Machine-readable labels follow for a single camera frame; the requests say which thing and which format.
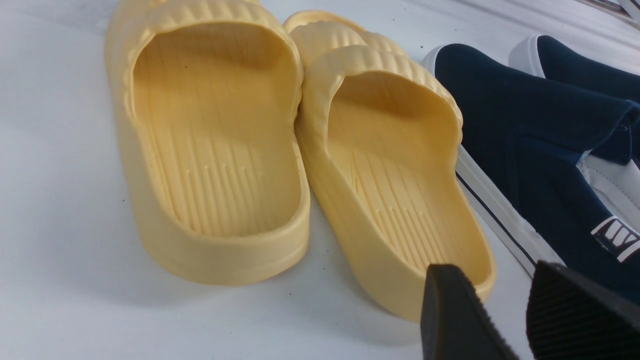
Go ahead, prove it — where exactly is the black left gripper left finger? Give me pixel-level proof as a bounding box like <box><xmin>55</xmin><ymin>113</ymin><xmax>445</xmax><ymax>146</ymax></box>
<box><xmin>420</xmin><ymin>264</ymin><xmax>519</xmax><ymax>360</ymax></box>

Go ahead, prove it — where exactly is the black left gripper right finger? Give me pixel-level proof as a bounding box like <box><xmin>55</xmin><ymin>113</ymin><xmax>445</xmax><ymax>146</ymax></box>
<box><xmin>526</xmin><ymin>260</ymin><xmax>640</xmax><ymax>360</ymax></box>

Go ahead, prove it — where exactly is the left navy slip-on shoe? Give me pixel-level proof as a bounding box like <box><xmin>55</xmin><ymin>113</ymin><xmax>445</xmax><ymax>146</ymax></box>
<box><xmin>422</xmin><ymin>43</ymin><xmax>639</xmax><ymax>304</ymax></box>

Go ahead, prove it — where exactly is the navy slip-on shoe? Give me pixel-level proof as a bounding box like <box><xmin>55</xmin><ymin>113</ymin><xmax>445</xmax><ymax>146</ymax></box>
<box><xmin>509</xmin><ymin>35</ymin><xmax>640</xmax><ymax>166</ymax></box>
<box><xmin>422</xmin><ymin>43</ymin><xmax>639</xmax><ymax>304</ymax></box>

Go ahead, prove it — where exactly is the right yellow slipper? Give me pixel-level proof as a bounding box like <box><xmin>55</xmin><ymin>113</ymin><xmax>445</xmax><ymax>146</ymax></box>
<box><xmin>283</xmin><ymin>10</ymin><xmax>498</xmax><ymax>322</ymax></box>

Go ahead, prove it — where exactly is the yellow slipper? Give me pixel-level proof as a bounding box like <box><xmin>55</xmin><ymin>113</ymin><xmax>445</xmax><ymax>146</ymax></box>
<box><xmin>103</xmin><ymin>0</ymin><xmax>311</xmax><ymax>286</ymax></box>
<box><xmin>283</xmin><ymin>10</ymin><xmax>498</xmax><ymax>322</ymax></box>

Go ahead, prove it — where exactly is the right navy slip-on shoe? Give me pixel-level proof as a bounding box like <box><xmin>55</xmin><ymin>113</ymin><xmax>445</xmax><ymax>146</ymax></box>
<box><xmin>509</xmin><ymin>35</ymin><xmax>640</xmax><ymax>166</ymax></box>

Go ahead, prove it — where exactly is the left yellow slipper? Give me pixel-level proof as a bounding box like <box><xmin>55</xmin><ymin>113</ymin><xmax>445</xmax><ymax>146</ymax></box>
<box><xmin>103</xmin><ymin>0</ymin><xmax>311</xmax><ymax>286</ymax></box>

